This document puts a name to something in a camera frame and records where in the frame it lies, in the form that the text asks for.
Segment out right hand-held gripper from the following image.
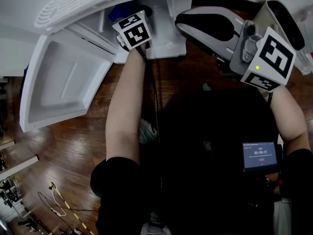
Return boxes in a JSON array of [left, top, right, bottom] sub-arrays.
[[175, 6, 297, 93]]

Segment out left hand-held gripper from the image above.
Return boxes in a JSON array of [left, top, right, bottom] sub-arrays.
[[111, 9, 153, 50]]

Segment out blue cloth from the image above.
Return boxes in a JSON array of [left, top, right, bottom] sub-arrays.
[[108, 3, 145, 24]]

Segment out person's right forearm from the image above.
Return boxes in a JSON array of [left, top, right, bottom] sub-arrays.
[[258, 84, 309, 157]]

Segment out person's left forearm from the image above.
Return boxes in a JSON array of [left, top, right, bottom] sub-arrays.
[[105, 46, 148, 165]]

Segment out white trash bin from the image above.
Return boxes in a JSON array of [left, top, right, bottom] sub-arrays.
[[252, 0, 307, 53]]

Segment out person's black trousers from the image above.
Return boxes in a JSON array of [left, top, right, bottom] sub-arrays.
[[138, 86, 280, 205]]

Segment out black phone with lit screen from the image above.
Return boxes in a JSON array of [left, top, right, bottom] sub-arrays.
[[241, 141, 280, 173]]

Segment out person's black shirt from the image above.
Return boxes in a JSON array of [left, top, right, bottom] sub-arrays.
[[89, 147, 313, 235]]

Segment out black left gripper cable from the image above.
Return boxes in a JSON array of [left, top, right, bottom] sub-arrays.
[[135, 45, 164, 193]]

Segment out white metal desk frame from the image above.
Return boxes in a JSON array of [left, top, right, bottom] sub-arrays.
[[0, 140, 39, 181]]

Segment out thin black floor cable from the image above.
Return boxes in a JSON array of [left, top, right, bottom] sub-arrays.
[[37, 191, 99, 233]]

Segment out yellow black striped cable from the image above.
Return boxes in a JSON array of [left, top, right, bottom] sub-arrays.
[[48, 181, 95, 235]]

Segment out grey chest strap buckle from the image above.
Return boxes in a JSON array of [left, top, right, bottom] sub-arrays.
[[141, 211, 172, 235]]

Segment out thin white floor cable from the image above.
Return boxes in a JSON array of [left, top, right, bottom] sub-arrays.
[[49, 187, 67, 217]]

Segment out light grey fabric strap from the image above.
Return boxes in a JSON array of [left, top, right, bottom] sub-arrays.
[[272, 196, 293, 235]]

